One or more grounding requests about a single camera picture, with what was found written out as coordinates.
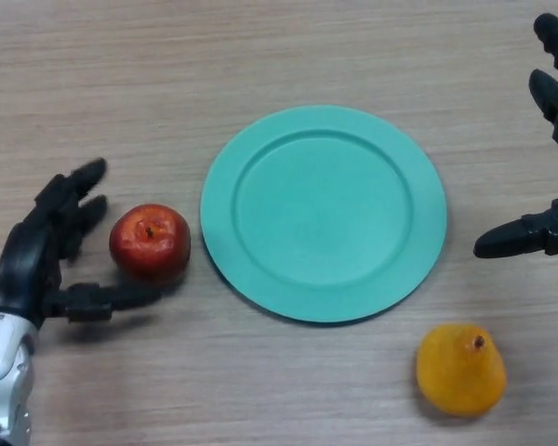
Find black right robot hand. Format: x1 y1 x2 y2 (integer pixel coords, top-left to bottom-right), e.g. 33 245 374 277
473 13 558 259

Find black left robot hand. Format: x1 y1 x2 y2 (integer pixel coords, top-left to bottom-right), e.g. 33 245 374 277
0 157 163 329

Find red apple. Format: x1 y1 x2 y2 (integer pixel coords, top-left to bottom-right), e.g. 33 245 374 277
109 203 192 283

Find green plate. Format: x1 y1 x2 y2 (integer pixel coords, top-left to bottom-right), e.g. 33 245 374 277
199 105 448 324

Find yellow pear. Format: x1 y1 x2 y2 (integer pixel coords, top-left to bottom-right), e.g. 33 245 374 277
416 323 508 416

